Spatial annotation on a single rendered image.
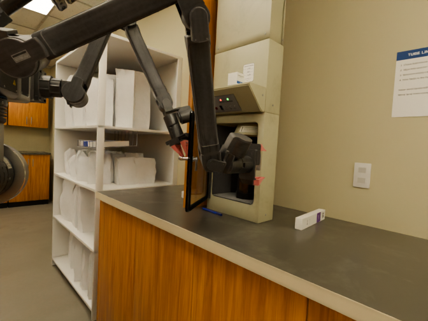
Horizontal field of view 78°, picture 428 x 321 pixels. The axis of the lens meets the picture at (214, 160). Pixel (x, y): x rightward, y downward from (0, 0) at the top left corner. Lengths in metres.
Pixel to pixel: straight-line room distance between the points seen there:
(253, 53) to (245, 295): 0.94
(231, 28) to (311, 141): 0.69
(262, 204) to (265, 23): 0.76
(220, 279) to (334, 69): 1.12
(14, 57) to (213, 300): 0.89
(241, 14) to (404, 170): 0.97
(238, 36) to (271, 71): 0.25
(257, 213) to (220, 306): 0.39
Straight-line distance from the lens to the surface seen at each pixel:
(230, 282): 0.95
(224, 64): 1.33
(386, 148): 1.37
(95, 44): 1.23
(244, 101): 1.12
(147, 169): 2.24
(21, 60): 0.69
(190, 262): 1.08
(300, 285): 0.75
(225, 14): 1.43
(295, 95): 1.57
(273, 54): 1.21
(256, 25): 1.27
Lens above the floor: 1.25
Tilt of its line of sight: 3 degrees down
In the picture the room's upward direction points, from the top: 3 degrees clockwise
